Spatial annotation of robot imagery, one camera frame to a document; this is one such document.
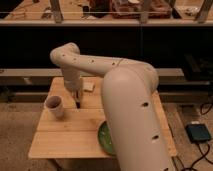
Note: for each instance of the green plate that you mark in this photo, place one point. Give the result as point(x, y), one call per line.
point(104, 139)

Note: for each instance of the wooden folding table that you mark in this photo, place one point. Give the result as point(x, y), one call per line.
point(76, 134)

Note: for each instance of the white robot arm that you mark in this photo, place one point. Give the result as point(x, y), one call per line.
point(126, 95)

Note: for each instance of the black eraser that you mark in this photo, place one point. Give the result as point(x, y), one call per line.
point(78, 104)

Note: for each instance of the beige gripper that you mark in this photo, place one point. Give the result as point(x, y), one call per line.
point(76, 93)

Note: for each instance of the black power box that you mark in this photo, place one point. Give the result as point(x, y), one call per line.
point(198, 133)

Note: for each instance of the wooden shelf rack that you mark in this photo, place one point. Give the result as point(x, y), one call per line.
point(107, 12)

